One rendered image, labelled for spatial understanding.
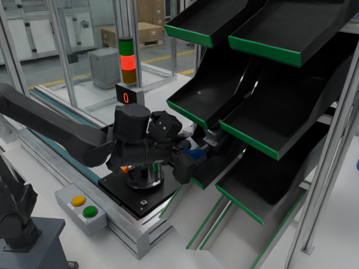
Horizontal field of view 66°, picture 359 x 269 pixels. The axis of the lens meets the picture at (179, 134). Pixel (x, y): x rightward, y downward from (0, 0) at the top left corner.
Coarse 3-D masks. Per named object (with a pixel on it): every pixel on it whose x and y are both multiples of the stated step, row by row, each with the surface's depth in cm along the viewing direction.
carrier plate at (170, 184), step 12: (120, 168) 105; (168, 168) 105; (108, 180) 99; (120, 180) 99; (168, 180) 99; (108, 192) 96; (120, 192) 94; (132, 192) 94; (156, 192) 94; (168, 192) 94; (132, 204) 89; (156, 204) 89
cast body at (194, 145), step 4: (184, 140) 65; (188, 140) 65; (192, 140) 66; (180, 144) 65; (184, 144) 65; (188, 144) 64; (192, 144) 65; (196, 144) 65; (176, 148) 66; (180, 148) 64; (188, 148) 64; (192, 148) 64; (196, 148) 64; (200, 148) 67; (204, 148) 68; (208, 148) 69; (204, 156) 67; (196, 160) 66; (200, 160) 67; (204, 160) 68; (196, 164) 67
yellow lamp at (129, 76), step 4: (124, 72) 98; (128, 72) 98; (132, 72) 99; (124, 76) 99; (128, 76) 99; (132, 76) 100; (124, 80) 100; (128, 80) 100; (132, 80) 100; (136, 80) 102
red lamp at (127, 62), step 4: (120, 56) 97; (124, 56) 95; (128, 56) 95; (132, 56) 96; (124, 60) 96; (128, 60) 96; (132, 60) 97; (124, 64) 97; (128, 64) 97; (132, 64) 98; (124, 68) 98; (128, 68) 98; (132, 68) 98
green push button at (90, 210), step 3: (87, 207) 88; (90, 207) 88; (93, 207) 88; (84, 210) 86; (87, 210) 86; (90, 210) 86; (93, 210) 86; (96, 210) 87; (84, 213) 86; (87, 213) 85; (90, 213) 85; (93, 213) 86; (87, 216) 85; (90, 216) 86
